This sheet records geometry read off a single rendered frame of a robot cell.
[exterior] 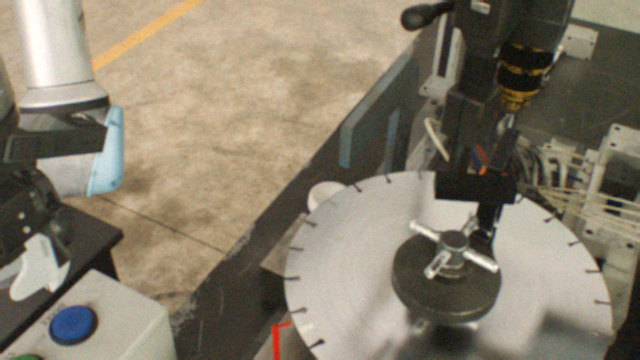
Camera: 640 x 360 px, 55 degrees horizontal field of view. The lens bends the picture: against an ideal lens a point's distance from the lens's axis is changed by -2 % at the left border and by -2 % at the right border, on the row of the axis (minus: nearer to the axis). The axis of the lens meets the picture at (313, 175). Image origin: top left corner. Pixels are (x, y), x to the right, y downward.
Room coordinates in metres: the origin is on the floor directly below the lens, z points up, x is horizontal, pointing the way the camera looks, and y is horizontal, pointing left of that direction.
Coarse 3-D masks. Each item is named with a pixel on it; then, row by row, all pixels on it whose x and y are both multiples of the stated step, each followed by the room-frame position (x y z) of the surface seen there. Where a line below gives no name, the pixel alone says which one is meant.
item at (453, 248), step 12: (420, 228) 0.44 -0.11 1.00; (468, 228) 0.44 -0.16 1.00; (444, 240) 0.42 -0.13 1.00; (456, 240) 0.42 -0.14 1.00; (468, 240) 0.42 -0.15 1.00; (444, 252) 0.41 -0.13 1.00; (456, 252) 0.41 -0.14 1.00; (468, 252) 0.41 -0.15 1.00; (432, 264) 0.39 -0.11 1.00; (444, 264) 0.41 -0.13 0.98; (456, 264) 0.41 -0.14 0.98; (480, 264) 0.40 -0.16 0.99; (492, 264) 0.39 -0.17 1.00; (432, 276) 0.38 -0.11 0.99
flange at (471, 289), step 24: (408, 240) 0.46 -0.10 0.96; (432, 240) 0.46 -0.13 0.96; (408, 264) 0.43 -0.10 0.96; (408, 288) 0.40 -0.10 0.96; (432, 288) 0.40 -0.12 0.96; (456, 288) 0.40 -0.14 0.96; (480, 288) 0.40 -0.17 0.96; (432, 312) 0.37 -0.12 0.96; (456, 312) 0.37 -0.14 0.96; (480, 312) 0.37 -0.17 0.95
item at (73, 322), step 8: (64, 312) 0.39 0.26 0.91; (72, 312) 0.39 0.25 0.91; (80, 312) 0.39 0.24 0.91; (88, 312) 0.39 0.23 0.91; (56, 320) 0.38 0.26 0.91; (64, 320) 0.38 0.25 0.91; (72, 320) 0.38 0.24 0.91; (80, 320) 0.38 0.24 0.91; (88, 320) 0.38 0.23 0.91; (56, 328) 0.37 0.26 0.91; (64, 328) 0.37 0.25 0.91; (72, 328) 0.37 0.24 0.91; (80, 328) 0.37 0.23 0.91; (88, 328) 0.38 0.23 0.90; (56, 336) 0.37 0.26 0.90; (64, 336) 0.36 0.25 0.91; (72, 336) 0.36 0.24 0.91; (80, 336) 0.37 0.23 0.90
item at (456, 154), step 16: (464, 144) 0.49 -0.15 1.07; (448, 160) 0.50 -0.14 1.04; (464, 160) 0.49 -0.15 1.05; (448, 176) 0.49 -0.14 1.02; (464, 176) 0.49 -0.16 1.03; (480, 176) 0.50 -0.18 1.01; (496, 176) 0.50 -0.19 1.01; (512, 176) 0.51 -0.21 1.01; (448, 192) 0.49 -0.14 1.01; (464, 192) 0.48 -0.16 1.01; (480, 192) 0.48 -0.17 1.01; (496, 192) 0.48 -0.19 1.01; (512, 192) 0.48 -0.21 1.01; (480, 208) 0.49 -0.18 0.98; (496, 208) 0.48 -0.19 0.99; (480, 224) 0.49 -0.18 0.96
